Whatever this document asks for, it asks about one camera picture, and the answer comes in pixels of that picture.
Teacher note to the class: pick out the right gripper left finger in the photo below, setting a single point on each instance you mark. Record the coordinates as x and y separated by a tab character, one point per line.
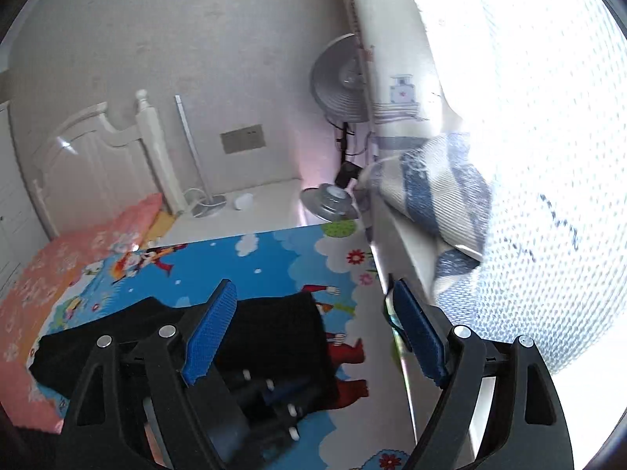
105	424

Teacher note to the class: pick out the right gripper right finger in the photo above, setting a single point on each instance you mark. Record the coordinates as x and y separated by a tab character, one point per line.
526	427

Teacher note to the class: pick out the black pants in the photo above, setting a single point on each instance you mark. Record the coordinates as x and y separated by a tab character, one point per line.
278	339

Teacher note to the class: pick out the blue cartoon bed sheet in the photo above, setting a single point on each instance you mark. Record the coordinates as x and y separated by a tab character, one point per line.
334	264

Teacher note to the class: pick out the yellow pillow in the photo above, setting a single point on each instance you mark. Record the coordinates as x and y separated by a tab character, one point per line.
159	228

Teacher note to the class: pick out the pink floral quilt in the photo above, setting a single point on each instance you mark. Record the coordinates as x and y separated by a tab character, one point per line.
59	265

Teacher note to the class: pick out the white floor lamp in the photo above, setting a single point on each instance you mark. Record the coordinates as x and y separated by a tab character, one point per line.
207	202

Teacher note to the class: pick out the white charger adapter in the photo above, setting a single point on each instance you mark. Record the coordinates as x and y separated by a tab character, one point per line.
243	201

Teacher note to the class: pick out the white wardrobe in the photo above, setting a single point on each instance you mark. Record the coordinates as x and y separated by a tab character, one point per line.
22	234

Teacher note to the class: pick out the white nightstand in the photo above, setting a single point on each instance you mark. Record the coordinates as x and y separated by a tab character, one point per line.
276	206

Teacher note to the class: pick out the white bed headboard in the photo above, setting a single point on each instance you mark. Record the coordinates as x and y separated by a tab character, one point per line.
89	171

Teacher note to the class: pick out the round grey heater fan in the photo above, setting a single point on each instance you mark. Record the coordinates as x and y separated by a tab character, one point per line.
337	83

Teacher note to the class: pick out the blue white patterned curtain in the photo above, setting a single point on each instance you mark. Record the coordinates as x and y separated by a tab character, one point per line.
500	130

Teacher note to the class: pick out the grey wall socket panel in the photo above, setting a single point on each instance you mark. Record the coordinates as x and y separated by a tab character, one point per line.
243	139

